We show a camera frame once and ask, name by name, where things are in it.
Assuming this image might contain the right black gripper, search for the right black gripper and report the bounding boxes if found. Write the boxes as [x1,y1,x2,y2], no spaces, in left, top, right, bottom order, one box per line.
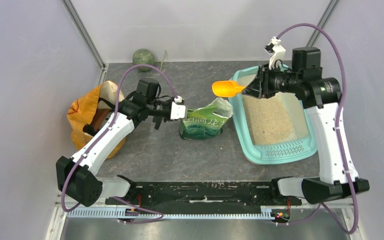
[242,62,303,99]

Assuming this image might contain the orange plastic scoop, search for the orange plastic scoop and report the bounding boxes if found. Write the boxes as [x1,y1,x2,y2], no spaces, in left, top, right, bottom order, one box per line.
[211,80,246,98]

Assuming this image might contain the green cat litter bag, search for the green cat litter bag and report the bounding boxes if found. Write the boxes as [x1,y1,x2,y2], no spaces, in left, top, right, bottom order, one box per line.
[179,97,234,140]

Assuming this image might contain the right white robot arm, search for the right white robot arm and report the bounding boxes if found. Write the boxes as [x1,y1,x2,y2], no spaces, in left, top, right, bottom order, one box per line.
[242,46,370,205]

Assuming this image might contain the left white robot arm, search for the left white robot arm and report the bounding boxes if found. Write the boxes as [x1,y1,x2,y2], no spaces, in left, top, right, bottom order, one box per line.
[56,79,187,212]

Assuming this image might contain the teal litter box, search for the teal litter box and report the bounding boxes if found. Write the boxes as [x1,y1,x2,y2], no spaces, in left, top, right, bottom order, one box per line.
[227,65,318,166]

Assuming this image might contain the green ball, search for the green ball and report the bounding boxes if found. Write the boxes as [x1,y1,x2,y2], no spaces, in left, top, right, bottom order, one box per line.
[132,48,156,66]

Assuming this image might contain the orange trash bag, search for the orange trash bag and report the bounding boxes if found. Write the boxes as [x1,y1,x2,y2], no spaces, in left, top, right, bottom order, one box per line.
[67,81,118,151]

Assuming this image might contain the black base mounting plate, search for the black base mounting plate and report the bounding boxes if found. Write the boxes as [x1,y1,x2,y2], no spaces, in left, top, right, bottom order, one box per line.
[122,181,302,215]

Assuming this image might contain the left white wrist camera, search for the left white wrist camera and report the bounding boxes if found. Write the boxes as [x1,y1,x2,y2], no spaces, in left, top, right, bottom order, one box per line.
[169,96,188,121]

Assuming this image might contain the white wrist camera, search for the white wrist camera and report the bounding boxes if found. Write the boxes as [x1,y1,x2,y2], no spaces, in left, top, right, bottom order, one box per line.
[264,36,286,70]
[169,96,188,121]

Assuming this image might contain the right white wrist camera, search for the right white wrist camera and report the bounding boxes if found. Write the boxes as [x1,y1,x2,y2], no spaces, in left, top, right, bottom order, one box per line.
[264,36,286,70]

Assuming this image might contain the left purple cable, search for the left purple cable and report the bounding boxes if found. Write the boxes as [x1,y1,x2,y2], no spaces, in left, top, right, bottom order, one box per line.
[60,64,165,225]

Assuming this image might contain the purple cable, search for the purple cable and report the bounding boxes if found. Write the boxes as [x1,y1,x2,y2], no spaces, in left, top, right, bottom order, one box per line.
[60,64,165,225]
[271,22,359,235]

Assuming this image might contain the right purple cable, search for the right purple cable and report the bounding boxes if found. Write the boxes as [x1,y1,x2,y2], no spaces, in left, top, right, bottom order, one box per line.
[271,22,359,235]

